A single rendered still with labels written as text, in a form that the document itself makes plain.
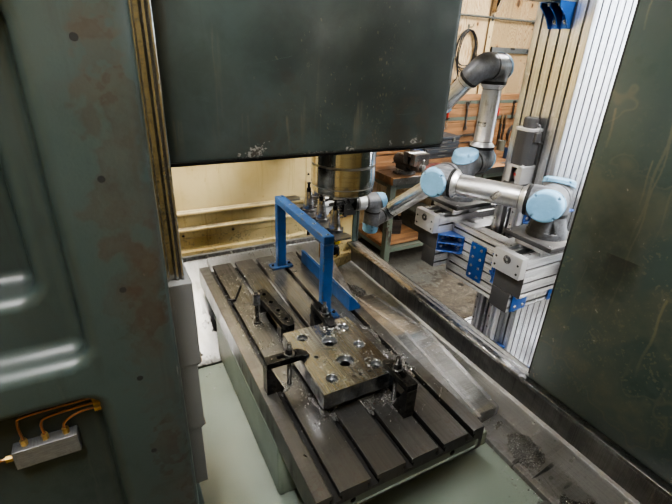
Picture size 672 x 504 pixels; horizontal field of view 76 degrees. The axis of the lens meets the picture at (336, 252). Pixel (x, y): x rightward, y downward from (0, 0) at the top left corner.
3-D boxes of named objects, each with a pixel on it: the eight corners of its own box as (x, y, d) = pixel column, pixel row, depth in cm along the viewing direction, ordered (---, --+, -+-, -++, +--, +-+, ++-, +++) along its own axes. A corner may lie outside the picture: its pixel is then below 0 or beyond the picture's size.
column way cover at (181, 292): (179, 357, 135) (157, 200, 113) (216, 481, 98) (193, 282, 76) (162, 361, 133) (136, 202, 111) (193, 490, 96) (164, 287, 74)
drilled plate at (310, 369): (346, 328, 146) (347, 316, 144) (396, 383, 123) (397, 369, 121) (282, 346, 136) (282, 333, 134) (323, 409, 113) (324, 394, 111)
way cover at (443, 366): (368, 302, 222) (370, 274, 215) (503, 428, 151) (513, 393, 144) (315, 315, 209) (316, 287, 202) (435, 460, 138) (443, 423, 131)
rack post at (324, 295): (333, 310, 163) (336, 238, 151) (339, 317, 159) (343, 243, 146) (309, 316, 159) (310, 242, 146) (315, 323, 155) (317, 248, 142)
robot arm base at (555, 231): (541, 224, 181) (547, 202, 177) (574, 237, 169) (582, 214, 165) (517, 230, 174) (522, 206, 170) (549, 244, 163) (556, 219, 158)
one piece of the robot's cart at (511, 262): (554, 249, 192) (559, 230, 188) (582, 262, 181) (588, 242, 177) (490, 266, 174) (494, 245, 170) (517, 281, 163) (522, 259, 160)
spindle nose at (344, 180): (302, 182, 114) (302, 136, 109) (357, 178, 120) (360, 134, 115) (323, 201, 101) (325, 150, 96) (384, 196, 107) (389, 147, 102)
